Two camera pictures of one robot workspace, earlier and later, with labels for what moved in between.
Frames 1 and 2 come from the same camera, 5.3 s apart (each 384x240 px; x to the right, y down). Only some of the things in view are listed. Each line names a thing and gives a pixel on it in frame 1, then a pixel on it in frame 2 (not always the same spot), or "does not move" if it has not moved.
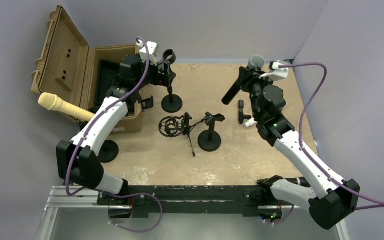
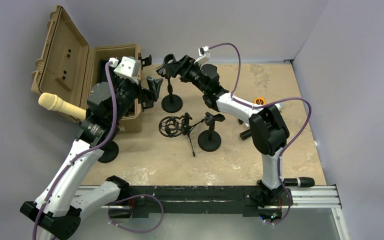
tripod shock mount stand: x=171 y=126 does not move
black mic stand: x=209 y=140 does not move
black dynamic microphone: x=256 y=62 to x=245 y=134
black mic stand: x=108 y=152 does not move
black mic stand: x=171 y=103 does not move
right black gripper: x=249 y=77 to x=183 y=67
